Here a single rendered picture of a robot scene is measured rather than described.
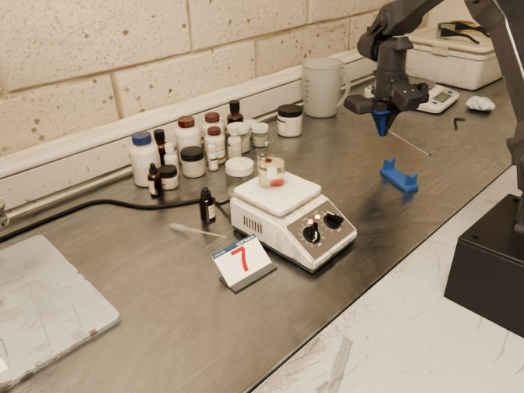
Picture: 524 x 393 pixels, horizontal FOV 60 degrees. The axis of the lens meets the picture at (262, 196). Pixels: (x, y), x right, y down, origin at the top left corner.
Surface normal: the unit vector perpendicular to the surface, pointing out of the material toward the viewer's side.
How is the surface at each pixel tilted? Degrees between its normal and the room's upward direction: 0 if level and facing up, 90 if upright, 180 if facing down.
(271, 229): 90
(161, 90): 90
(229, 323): 0
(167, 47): 90
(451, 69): 93
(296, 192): 0
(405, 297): 0
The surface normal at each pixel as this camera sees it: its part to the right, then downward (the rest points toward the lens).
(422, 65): -0.74, 0.41
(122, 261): -0.02, -0.86
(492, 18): -0.72, 0.61
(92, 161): 0.70, 0.36
